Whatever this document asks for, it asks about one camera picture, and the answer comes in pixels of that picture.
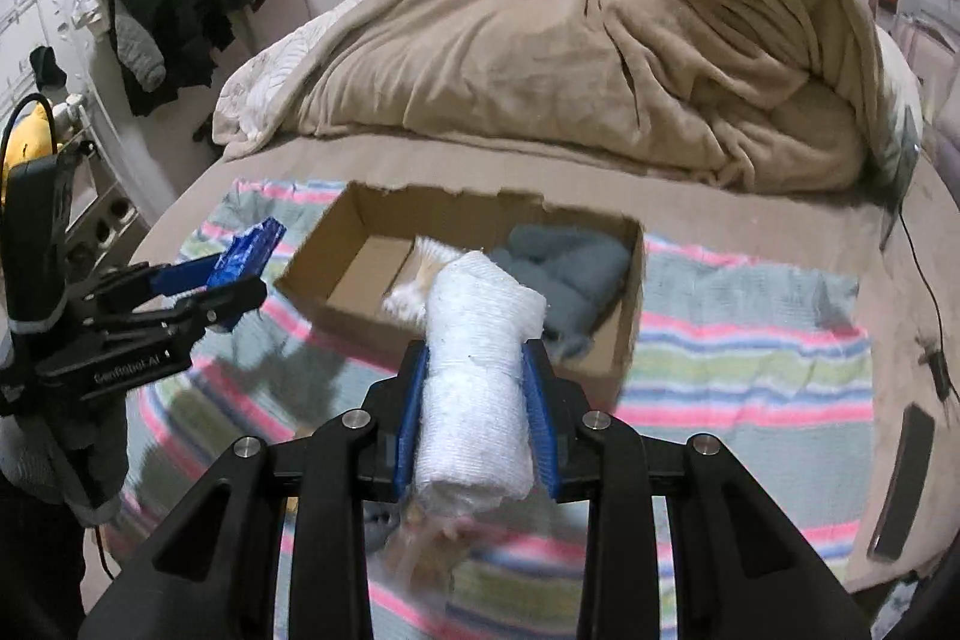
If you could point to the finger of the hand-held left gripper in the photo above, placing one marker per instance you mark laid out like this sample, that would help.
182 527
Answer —
180 276
236 304

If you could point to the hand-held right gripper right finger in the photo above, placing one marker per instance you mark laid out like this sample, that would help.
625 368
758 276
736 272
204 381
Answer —
541 419

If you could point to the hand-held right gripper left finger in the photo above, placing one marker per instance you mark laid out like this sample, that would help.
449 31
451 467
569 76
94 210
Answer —
410 415

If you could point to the blue foil packet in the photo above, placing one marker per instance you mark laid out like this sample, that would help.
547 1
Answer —
247 254

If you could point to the white towel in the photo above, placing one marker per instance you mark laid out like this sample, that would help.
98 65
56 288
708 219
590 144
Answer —
472 385

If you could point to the cardboard box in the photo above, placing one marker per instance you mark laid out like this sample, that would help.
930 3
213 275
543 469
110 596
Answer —
352 257

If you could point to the person's left forearm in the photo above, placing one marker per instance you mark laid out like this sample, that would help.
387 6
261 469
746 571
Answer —
60 452

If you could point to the grey blue knit cloth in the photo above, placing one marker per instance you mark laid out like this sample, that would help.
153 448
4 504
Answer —
570 272

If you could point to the yellow plush thing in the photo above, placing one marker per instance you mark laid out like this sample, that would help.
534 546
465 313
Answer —
26 141

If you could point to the striped pastel towel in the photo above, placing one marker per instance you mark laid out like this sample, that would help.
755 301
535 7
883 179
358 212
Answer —
750 422

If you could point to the white patterned duvet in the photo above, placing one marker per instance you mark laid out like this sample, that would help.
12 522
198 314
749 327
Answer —
262 78

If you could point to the grey garment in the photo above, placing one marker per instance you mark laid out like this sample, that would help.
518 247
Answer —
139 51

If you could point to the black sock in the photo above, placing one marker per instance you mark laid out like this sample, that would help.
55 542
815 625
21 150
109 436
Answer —
46 66

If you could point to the black phone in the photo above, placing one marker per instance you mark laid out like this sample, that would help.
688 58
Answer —
902 482

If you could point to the beige fleece blanket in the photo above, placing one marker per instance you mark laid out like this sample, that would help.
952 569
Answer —
562 48

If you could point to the black charger adapter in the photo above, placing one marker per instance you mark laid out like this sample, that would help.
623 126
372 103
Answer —
940 374

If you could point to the white pillow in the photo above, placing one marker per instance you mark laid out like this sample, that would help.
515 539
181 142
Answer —
896 78

